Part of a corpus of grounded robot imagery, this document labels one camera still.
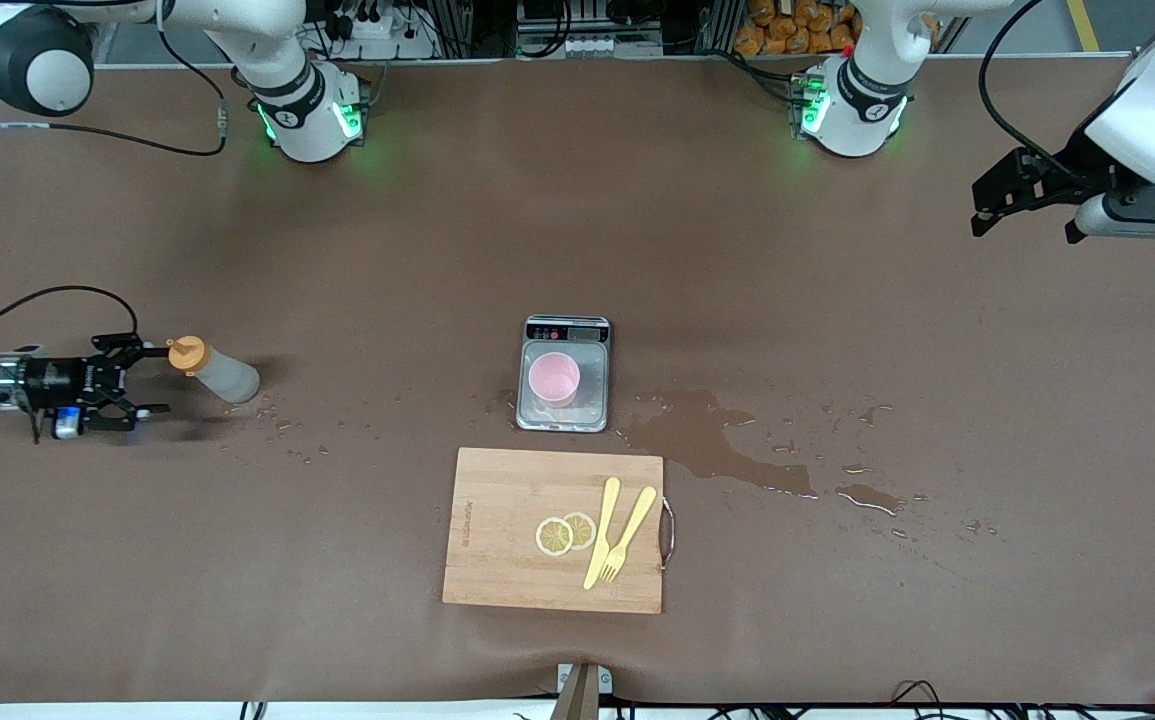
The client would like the clear sauce bottle orange cap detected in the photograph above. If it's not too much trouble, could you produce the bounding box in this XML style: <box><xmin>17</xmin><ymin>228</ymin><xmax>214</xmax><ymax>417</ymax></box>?
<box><xmin>167</xmin><ymin>336</ymin><xmax>261</xmax><ymax>405</ymax></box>

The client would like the pink plastic cup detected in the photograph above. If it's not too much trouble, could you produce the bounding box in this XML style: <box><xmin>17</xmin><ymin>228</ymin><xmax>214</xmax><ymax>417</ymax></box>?
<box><xmin>527</xmin><ymin>352</ymin><xmax>582</xmax><ymax>406</ymax></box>

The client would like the brown table mat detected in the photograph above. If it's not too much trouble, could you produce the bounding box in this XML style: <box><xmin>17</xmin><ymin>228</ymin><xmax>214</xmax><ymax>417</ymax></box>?
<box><xmin>0</xmin><ymin>55</ymin><xmax>1155</xmax><ymax>706</ymax></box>

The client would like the pile of orange snacks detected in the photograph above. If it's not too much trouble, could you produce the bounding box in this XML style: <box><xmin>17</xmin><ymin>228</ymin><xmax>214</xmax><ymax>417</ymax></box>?
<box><xmin>734</xmin><ymin>0</ymin><xmax>943</xmax><ymax>56</ymax></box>

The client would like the small liquid puddle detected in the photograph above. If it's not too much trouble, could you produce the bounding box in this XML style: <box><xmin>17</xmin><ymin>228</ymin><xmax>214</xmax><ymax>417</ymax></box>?
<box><xmin>835</xmin><ymin>484</ymin><xmax>904</xmax><ymax>517</ymax></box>

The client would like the large liquid puddle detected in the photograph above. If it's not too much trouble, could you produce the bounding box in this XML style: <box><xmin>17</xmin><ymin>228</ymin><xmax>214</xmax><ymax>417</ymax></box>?
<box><xmin>617</xmin><ymin>388</ymin><xmax>828</xmax><ymax>507</ymax></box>

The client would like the white power strip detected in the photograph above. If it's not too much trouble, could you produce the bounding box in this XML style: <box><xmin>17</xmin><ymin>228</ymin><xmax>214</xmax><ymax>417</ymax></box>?
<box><xmin>322</xmin><ymin>10</ymin><xmax>438</xmax><ymax>61</ymax></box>

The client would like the silver digital kitchen scale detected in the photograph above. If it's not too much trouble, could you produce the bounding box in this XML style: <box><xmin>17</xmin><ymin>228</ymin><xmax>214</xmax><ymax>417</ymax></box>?
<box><xmin>515</xmin><ymin>315</ymin><xmax>613</xmax><ymax>434</ymax></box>

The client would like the yellow plastic fork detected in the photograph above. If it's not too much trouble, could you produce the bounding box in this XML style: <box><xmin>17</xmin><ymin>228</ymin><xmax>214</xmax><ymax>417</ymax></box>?
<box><xmin>600</xmin><ymin>486</ymin><xmax>658</xmax><ymax>583</ymax></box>

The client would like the yellow plastic knife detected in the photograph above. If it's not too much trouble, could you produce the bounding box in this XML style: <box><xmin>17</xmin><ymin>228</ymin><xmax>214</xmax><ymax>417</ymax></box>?
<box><xmin>583</xmin><ymin>477</ymin><xmax>622</xmax><ymax>591</ymax></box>

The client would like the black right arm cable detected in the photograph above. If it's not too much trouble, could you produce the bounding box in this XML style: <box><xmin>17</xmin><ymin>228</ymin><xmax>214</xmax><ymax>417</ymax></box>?
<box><xmin>0</xmin><ymin>0</ymin><xmax>230</xmax><ymax>443</ymax></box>

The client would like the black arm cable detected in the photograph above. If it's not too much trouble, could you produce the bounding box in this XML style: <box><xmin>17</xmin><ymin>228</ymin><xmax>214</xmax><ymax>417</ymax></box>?
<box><xmin>0</xmin><ymin>0</ymin><xmax>230</xmax><ymax>443</ymax></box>
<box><xmin>979</xmin><ymin>0</ymin><xmax>1088</xmax><ymax>181</ymax></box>

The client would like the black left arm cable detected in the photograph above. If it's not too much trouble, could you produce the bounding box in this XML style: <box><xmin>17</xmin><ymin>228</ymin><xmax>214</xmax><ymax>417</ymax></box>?
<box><xmin>979</xmin><ymin>0</ymin><xmax>1088</xmax><ymax>181</ymax></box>

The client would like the aluminium frame post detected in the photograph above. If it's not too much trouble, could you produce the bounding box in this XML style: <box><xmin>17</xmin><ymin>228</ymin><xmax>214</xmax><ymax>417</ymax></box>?
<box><xmin>82</xmin><ymin>20</ymin><xmax>123</xmax><ymax>69</ymax></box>

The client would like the wooden cutting board metal handle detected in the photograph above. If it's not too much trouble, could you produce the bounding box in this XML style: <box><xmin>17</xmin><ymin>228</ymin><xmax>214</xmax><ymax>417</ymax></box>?
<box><xmin>442</xmin><ymin>447</ymin><xmax>676</xmax><ymax>615</ymax></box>

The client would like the metal table clamp bracket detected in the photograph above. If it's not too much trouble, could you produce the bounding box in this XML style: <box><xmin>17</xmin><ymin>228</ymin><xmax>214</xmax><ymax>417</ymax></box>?
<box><xmin>550</xmin><ymin>662</ymin><xmax>615</xmax><ymax>720</ymax></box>

